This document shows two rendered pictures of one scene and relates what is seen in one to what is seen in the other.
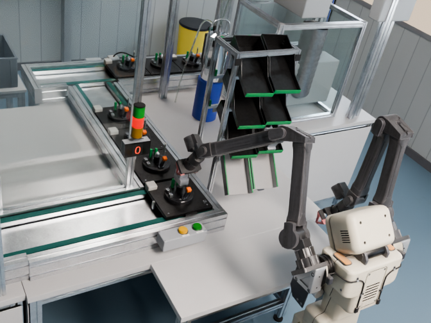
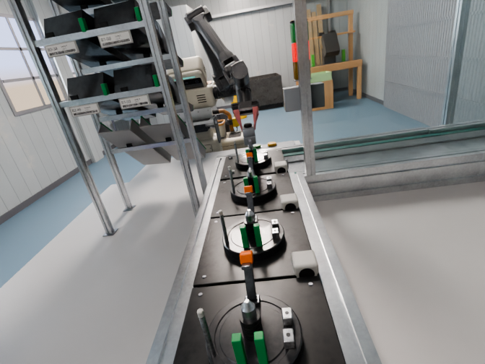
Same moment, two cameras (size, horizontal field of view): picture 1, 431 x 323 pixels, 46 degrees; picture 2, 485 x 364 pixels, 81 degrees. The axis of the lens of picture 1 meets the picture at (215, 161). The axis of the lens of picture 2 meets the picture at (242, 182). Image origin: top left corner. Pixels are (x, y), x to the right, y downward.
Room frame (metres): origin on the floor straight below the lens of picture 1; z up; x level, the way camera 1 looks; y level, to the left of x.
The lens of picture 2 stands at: (2.69, 0.79, 1.35)
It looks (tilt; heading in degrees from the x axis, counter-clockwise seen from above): 24 degrees down; 223
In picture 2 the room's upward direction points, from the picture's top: 10 degrees counter-clockwise
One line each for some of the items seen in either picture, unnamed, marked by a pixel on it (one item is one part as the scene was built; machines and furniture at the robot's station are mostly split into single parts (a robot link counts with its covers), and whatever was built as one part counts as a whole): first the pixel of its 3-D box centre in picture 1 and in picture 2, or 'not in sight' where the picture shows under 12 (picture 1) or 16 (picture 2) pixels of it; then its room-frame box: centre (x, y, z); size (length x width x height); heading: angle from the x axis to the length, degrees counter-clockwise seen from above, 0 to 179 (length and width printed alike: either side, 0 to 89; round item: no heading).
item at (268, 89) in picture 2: not in sight; (263, 92); (-3.63, -3.73, 0.38); 1.11 x 0.94 x 0.76; 36
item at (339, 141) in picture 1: (274, 153); not in sight; (3.32, -0.43, 0.43); 1.11 x 0.68 x 0.86; 127
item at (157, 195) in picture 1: (177, 197); (253, 165); (1.89, 0.14, 0.96); 0.24 x 0.24 x 0.02; 37
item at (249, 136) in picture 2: (180, 173); (249, 133); (1.90, 0.14, 1.09); 0.08 x 0.04 x 0.07; 38
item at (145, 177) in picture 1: (156, 157); (251, 179); (2.10, 0.29, 1.01); 0.24 x 0.24 x 0.13; 37
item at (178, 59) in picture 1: (192, 57); not in sight; (3.43, 0.32, 1.01); 0.24 x 0.24 x 0.13; 37
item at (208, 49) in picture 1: (216, 49); not in sight; (2.89, 0.13, 1.32); 0.14 x 0.14 x 0.38
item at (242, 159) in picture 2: (178, 193); (252, 159); (1.89, 0.14, 0.98); 0.14 x 0.14 x 0.02
